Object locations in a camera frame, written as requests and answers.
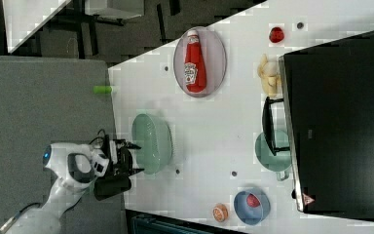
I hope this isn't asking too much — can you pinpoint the plush peeled banana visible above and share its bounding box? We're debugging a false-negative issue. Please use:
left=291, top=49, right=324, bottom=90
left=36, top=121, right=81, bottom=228
left=257, top=54, right=281, bottom=98

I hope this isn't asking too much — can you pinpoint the green cylinder toy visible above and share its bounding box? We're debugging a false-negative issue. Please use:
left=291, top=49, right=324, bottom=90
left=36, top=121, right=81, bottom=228
left=93, top=86, right=113, bottom=95

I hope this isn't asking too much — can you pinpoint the plush ketchup bottle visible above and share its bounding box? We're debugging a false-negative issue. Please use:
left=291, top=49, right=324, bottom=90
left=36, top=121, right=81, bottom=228
left=184, top=30, right=206, bottom=93

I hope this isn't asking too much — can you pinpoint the red toy strawberry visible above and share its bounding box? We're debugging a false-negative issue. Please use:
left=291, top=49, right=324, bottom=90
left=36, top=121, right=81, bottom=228
left=269, top=26, right=284, bottom=43

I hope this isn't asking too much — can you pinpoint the grey round plate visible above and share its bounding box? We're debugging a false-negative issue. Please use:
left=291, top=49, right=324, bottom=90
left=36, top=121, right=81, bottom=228
left=173, top=27, right=227, bottom=98

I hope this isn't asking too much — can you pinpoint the black toaster oven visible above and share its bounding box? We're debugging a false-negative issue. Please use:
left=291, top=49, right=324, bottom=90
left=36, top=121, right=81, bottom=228
left=262, top=30, right=374, bottom=221

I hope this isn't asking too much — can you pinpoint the mint green strainer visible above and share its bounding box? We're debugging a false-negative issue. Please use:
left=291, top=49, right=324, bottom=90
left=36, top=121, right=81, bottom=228
left=131, top=114, right=172, bottom=175

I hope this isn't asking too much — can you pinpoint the red toy fruit in bowl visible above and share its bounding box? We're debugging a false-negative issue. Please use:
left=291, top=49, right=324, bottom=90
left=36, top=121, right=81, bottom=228
left=246, top=194, right=260, bottom=208

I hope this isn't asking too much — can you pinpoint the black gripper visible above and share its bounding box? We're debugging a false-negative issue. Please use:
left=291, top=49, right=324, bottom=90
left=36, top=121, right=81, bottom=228
left=104, top=136, right=144, bottom=176

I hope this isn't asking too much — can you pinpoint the mint green cup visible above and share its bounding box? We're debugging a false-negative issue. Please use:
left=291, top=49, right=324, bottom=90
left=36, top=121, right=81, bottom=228
left=254, top=130, right=292, bottom=182

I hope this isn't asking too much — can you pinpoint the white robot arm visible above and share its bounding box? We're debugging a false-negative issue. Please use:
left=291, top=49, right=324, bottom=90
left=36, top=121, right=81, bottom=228
left=0, top=136, right=140, bottom=234

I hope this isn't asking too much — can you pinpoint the blue bowl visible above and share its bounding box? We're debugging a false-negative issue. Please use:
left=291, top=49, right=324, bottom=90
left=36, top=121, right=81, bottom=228
left=234, top=187, right=271, bottom=225

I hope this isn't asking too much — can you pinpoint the orange slice toy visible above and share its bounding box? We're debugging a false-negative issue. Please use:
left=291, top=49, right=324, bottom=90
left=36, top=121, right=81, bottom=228
left=212, top=204, right=228, bottom=222

